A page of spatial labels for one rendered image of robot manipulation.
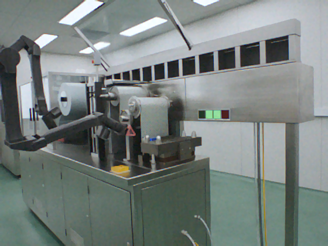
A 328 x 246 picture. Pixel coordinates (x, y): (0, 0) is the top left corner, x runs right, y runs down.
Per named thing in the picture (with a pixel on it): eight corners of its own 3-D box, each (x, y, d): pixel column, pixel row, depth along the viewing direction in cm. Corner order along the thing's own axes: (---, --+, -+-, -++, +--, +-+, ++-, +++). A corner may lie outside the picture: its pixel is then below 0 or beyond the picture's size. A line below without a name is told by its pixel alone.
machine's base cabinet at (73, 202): (23, 208, 314) (17, 143, 308) (71, 195, 358) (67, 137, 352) (140, 340, 129) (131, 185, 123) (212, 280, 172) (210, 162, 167)
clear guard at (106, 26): (74, 26, 222) (74, 26, 222) (110, 67, 249) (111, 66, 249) (145, -21, 144) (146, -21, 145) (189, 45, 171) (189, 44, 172)
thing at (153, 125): (141, 142, 160) (140, 113, 159) (168, 138, 176) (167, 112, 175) (142, 142, 159) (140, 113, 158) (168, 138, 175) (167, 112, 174)
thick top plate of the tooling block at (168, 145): (140, 151, 154) (140, 142, 154) (184, 143, 181) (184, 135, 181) (157, 154, 143) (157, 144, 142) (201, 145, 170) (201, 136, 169)
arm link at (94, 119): (30, 142, 105) (20, 136, 112) (33, 153, 107) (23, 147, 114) (109, 113, 135) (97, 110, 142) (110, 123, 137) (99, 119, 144)
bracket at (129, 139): (122, 160, 164) (120, 114, 162) (130, 159, 169) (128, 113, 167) (126, 161, 161) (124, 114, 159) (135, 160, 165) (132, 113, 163)
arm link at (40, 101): (24, 47, 153) (31, 43, 146) (34, 47, 157) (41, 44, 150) (33, 114, 158) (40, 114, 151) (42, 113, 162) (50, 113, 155)
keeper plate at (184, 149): (178, 160, 154) (177, 142, 153) (188, 157, 161) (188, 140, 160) (181, 160, 152) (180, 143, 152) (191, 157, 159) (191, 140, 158)
